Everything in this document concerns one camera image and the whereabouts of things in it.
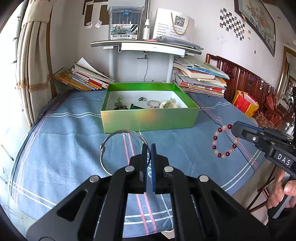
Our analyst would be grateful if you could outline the left stack of books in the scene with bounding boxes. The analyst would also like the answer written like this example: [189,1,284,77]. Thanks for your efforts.
[54,58,114,91]

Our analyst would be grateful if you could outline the white paper bag QR code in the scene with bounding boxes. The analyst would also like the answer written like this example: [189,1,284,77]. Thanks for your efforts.
[152,8,195,43]

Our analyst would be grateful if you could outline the stack of books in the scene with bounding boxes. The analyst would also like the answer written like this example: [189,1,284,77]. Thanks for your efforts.
[54,58,114,91]
[173,57,230,97]

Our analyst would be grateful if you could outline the cream white wristwatch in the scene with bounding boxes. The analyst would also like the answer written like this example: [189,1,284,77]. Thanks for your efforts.
[159,98,178,109]

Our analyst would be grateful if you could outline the green leaf jewelry piece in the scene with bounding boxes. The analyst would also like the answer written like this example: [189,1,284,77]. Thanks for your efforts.
[114,97,127,109]

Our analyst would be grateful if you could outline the black headband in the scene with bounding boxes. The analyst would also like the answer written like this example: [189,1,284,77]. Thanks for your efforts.
[130,103,143,109]

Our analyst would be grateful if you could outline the red yellow gift bag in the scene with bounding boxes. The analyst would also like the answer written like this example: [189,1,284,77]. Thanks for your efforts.
[232,90,259,118]

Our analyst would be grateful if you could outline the beige curtain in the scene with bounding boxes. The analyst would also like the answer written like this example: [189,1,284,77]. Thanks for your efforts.
[16,1,56,128]

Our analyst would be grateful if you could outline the blue plaid bed sheet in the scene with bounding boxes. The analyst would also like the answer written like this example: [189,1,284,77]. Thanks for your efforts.
[9,89,266,239]

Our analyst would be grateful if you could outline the silver bangle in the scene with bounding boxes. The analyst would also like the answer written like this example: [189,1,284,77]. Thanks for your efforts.
[99,129,151,176]

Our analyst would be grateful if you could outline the white dropper bottle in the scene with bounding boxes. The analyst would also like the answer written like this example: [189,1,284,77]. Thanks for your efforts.
[142,19,150,40]

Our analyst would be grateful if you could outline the pink bead bracelet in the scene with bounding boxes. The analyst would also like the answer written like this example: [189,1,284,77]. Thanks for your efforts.
[145,99,162,109]

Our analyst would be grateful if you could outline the red and peach bead bracelet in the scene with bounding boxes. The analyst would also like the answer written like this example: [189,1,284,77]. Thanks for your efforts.
[211,123,240,159]

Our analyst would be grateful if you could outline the framed wall picture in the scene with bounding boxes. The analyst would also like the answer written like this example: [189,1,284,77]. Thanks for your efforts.
[234,0,276,57]

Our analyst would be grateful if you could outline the white adjustable desk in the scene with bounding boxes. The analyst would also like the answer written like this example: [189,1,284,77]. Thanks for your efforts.
[90,40,203,83]

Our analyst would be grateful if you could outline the checker photo wall stickers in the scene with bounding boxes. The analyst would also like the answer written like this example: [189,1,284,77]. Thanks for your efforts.
[219,8,246,41]

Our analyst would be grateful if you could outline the marker pen set box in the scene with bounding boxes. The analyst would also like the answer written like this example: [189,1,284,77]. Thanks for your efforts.
[108,6,143,40]

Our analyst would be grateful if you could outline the right stack of books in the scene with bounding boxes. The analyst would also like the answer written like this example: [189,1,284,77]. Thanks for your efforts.
[173,57,230,97]

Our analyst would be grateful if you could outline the green cardboard box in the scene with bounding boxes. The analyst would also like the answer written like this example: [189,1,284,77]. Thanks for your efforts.
[101,82,200,133]

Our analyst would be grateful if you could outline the person's right hand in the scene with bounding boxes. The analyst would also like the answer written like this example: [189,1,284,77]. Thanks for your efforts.
[266,168,296,209]

